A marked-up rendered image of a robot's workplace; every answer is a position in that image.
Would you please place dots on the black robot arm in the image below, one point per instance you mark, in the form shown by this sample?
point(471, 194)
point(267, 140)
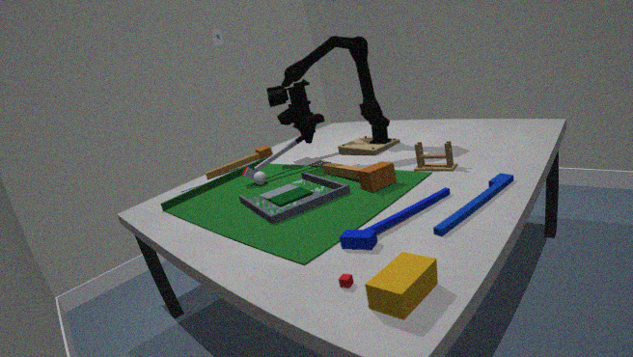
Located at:
point(370, 109)

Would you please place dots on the green flat mat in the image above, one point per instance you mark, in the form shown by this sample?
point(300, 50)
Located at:
point(303, 237)

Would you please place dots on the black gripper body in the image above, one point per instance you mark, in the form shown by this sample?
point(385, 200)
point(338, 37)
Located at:
point(307, 117)

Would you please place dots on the grey ball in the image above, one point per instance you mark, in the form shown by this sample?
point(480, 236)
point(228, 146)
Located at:
point(260, 177)

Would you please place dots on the small red cube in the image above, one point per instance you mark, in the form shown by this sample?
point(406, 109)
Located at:
point(346, 281)

